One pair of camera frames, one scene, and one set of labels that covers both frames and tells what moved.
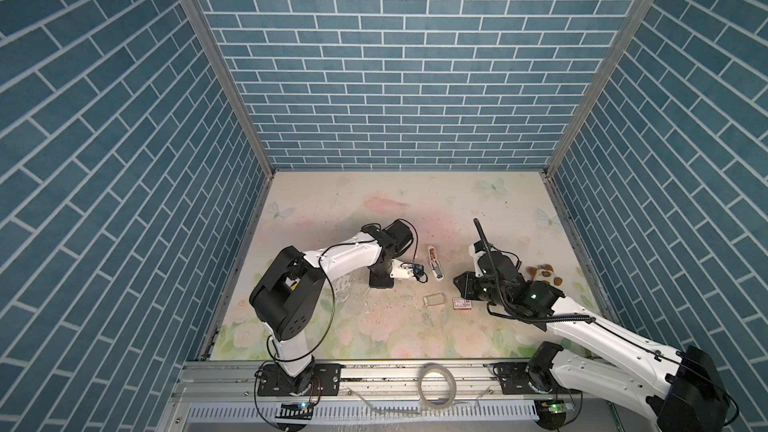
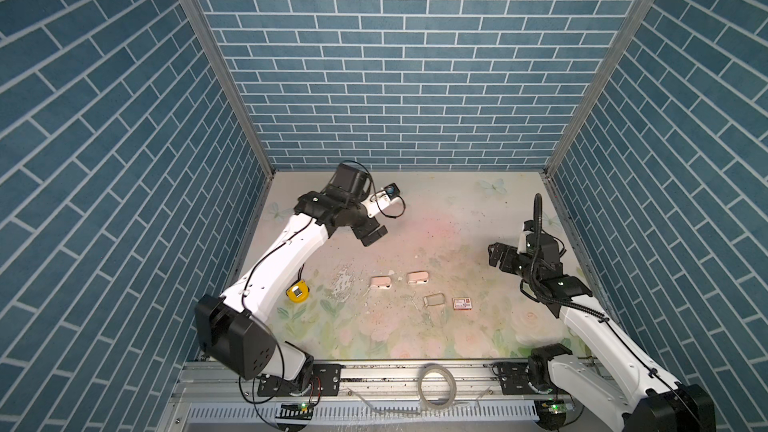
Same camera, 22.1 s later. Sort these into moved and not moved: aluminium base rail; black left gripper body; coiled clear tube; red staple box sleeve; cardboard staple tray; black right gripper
Moved: black left gripper body; black right gripper
Not moved: aluminium base rail; coiled clear tube; cardboard staple tray; red staple box sleeve
